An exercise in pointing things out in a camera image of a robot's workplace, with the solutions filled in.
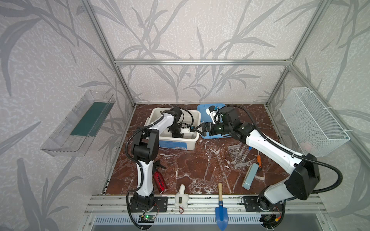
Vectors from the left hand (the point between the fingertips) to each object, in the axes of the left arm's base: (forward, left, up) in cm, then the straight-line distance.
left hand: (182, 132), depth 97 cm
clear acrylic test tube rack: (-16, -36, -4) cm, 39 cm away
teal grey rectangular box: (-28, -39, 0) cm, 49 cm away
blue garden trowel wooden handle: (-45, -22, -4) cm, 51 cm away
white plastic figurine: (-40, -2, 0) cm, 40 cm away
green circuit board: (-48, +16, -6) cm, 51 cm away
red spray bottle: (-32, +11, 0) cm, 34 cm away
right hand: (-7, -11, +20) cm, 24 cm away
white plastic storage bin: (-11, +9, +7) cm, 16 cm away
